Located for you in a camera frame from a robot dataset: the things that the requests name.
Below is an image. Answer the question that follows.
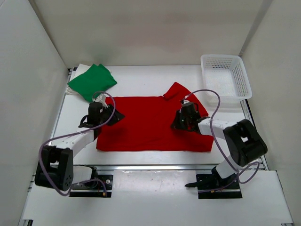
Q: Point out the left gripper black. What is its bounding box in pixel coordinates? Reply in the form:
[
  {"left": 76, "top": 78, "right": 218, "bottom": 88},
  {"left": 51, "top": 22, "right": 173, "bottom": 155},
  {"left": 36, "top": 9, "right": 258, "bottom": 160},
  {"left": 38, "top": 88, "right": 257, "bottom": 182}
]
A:
[{"left": 98, "top": 103, "right": 125, "bottom": 126}]

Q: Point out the red t shirt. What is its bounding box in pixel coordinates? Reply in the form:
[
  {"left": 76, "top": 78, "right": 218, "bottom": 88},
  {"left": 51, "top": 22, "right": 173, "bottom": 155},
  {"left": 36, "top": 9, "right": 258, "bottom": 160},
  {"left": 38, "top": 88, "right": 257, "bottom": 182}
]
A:
[{"left": 96, "top": 82, "right": 214, "bottom": 152}]

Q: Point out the green t shirt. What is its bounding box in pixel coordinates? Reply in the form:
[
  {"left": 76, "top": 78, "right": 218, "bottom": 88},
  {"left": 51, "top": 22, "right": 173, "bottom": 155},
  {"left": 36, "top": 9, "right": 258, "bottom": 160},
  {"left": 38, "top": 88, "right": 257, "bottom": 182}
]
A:
[{"left": 67, "top": 63, "right": 118, "bottom": 104}]

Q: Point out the white t shirt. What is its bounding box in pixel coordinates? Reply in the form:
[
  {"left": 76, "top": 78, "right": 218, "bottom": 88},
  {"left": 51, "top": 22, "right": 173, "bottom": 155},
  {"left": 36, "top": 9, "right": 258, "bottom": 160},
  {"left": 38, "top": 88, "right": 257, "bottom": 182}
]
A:
[{"left": 65, "top": 62, "right": 112, "bottom": 97}]

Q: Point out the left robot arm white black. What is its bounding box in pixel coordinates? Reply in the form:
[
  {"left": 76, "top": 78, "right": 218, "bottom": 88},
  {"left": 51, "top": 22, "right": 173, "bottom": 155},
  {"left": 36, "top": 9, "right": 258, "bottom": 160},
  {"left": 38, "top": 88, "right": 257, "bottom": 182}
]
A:
[{"left": 34, "top": 102, "right": 125, "bottom": 196}]

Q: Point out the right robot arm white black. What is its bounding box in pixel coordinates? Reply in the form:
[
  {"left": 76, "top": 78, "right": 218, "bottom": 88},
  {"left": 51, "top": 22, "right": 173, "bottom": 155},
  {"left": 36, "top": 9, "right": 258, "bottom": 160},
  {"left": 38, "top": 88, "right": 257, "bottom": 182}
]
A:
[{"left": 171, "top": 100, "right": 268, "bottom": 188}]

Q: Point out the white plastic basket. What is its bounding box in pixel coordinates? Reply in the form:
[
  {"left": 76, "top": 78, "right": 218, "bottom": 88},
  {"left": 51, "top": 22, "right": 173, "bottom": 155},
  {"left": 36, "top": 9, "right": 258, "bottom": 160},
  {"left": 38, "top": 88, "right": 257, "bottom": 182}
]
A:
[{"left": 200, "top": 54, "right": 253, "bottom": 105}]

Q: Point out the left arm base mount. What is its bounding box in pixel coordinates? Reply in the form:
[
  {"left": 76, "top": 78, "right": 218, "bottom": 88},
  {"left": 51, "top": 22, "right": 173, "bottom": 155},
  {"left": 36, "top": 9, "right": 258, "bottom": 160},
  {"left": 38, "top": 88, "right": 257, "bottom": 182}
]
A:
[{"left": 69, "top": 165, "right": 113, "bottom": 198}]

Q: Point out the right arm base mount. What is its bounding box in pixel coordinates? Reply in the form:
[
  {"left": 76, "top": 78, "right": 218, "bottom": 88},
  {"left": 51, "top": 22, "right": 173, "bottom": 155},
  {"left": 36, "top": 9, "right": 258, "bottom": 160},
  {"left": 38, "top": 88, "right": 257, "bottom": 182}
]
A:
[{"left": 185, "top": 174, "right": 242, "bottom": 199}]

